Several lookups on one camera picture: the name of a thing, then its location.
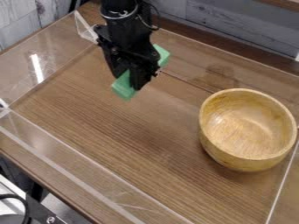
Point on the brown wooden bowl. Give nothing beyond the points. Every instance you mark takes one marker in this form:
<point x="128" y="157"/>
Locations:
<point x="248" y="129"/>

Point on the black metal bracket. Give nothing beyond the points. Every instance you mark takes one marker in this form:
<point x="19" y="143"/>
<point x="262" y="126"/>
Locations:
<point x="41" y="215"/>

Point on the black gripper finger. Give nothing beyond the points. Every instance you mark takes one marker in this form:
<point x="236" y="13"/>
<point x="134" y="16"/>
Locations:
<point x="117" y="61"/>
<point x="141" y="75"/>

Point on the clear acrylic corner bracket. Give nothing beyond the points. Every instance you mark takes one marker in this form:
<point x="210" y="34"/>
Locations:
<point x="85" y="29"/>

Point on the green rectangular block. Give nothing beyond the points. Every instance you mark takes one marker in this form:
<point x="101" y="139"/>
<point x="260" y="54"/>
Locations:
<point x="122" y="85"/>

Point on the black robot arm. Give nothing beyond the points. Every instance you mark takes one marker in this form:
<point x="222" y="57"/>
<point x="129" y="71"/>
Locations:
<point x="124" y="6"/>

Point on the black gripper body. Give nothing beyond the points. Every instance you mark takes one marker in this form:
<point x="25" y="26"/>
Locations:
<point x="128" y="32"/>

